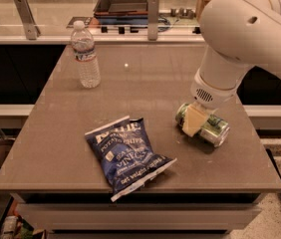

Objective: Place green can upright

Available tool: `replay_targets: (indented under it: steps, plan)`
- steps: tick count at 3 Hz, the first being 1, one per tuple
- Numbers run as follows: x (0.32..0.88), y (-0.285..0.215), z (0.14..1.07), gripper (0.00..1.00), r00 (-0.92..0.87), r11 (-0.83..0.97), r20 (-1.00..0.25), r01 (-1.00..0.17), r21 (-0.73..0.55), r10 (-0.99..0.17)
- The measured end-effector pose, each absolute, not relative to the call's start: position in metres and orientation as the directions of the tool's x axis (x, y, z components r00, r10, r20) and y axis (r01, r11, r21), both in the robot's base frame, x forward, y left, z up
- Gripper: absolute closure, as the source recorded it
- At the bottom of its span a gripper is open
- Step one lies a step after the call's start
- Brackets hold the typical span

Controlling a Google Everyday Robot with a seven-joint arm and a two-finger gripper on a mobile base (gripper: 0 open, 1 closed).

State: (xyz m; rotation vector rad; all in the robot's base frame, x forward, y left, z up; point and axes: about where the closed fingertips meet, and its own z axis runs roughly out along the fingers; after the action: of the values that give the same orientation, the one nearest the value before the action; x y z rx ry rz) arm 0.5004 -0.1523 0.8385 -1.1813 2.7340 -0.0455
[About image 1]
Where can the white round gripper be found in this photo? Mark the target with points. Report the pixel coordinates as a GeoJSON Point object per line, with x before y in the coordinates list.
{"type": "Point", "coordinates": [210, 95]}

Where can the green soda can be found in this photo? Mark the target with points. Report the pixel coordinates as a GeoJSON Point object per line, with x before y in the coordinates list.
{"type": "Point", "coordinates": [214, 131]}

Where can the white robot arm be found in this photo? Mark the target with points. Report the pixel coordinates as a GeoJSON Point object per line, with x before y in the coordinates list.
{"type": "Point", "coordinates": [240, 34]}

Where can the blue potato chips bag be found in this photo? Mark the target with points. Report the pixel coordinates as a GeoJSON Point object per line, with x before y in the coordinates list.
{"type": "Point", "coordinates": [126, 155]}

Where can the table drawer front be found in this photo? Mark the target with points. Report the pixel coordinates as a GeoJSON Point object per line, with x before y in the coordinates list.
{"type": "Point", "coordinates": [107, 217]}

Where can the clear plastic water bottle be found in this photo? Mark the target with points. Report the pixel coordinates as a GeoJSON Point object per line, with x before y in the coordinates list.
{"type": "Point", "coordinates": [85, 55]}

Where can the grey tray orange rim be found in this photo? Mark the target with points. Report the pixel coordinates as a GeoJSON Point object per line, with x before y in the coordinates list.
{"type": "Point", "coordinates": [105, 8]}

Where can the middle metal railing post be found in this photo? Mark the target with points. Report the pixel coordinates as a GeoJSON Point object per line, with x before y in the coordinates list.
{"type": "Point", "coordinates": [152, 19]}

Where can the metal railing post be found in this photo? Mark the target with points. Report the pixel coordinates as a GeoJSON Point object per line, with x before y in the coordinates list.
{"type": "Point", "coordinates": [31, 29]}
{"type": "Point", "coordinates": [152, 19]}

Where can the left metal railing post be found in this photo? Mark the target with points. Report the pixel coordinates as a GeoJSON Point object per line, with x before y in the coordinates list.
{"type": "Point", "coordinates": [31, 29]}

